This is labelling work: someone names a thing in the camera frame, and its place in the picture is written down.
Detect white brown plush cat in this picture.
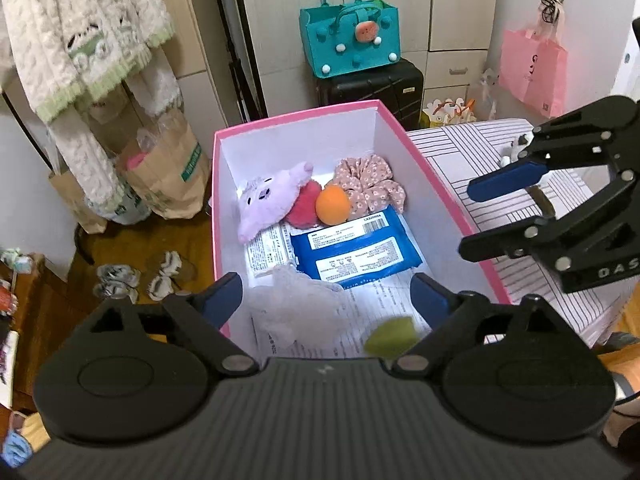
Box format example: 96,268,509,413
499,132,534,167

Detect green soft ball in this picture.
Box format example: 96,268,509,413
363,316,420,360

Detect white tissue pack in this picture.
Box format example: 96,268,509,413
245,223,295,278

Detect white mesh bath puff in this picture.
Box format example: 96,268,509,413
243,266,349,349

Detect blue wet wipes pack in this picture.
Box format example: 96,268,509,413
291,206,423,289

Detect purple plush toy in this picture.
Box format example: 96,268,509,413
238,162,314,244

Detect pink fluffy pompom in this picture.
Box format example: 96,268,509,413
285,180,322,230

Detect pink floral scrunchie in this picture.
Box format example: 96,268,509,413
329,154,406,220

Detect orange soft ball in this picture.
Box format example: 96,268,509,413
316,185,352,226

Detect printed paper sheet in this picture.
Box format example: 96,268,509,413
245,270,430,359

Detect striped tablecloth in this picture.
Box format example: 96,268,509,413
408,118,634,347

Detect striped slippers pair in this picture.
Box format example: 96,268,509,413
146,250,182,302

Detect yellow gift bag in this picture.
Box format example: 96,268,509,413
423,98,476,128

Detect grey sneakers pair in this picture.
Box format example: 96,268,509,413
93,264,141,304

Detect pink paper shopping bag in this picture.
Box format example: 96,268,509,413
499,4,568,118

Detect pink cardboard box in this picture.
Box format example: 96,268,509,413
212,102,508,361

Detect black suitcase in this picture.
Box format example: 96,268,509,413
316,58,423,131

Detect brown paper bag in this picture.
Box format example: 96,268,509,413
116,108,210,220
49,171,107,234

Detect wooden side cabinet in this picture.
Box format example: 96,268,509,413
6,254,85,411

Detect teal felt tote bag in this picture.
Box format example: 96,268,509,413
298,0,401,79

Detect beige wardrobe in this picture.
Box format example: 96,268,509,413
165,0,497,151

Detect cream knit cardigan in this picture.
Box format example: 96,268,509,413
1,0,182,218

